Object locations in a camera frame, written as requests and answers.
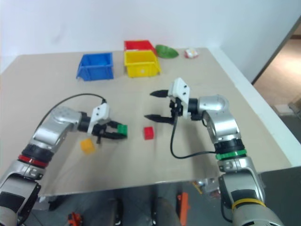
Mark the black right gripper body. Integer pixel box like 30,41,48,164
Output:
168,95,184,119

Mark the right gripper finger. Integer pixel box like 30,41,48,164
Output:
143,114,176,125
150,89,170,99

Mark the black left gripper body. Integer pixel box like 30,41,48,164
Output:
92,120,114,145

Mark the green cube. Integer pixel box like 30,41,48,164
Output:
117,124,129,137

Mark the red cube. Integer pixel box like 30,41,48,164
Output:
143,126,155,140

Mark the yellow cube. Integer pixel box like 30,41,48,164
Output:
80,138,95,154

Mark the yellow plastic bin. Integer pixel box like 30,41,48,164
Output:
124,49,162,79

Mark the green bowl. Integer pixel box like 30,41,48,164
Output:
155,44,178,59

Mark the red and white small package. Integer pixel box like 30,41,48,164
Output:
184,48,199,59

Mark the red plastic bin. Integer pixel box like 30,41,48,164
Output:
124,40,157,56

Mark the blue plastic bin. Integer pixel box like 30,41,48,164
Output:
75,52,115,82

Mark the orange clamp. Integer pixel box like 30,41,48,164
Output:
176,192,190,226

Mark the orange and black tool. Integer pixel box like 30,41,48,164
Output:
67,211,84,226

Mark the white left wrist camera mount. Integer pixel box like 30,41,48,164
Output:
87,103,110,136

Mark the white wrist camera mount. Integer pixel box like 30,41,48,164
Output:
87,103,110,136
167,77,191,117

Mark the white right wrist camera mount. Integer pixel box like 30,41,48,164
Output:
167,77,191,117

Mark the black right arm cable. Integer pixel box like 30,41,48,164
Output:
170,114,218,159

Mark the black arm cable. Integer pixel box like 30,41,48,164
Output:
170,114,218,159
37,93,107,129

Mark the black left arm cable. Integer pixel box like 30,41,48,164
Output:
37,93,107,129

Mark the metal table bracket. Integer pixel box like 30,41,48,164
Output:
194,178,222,197

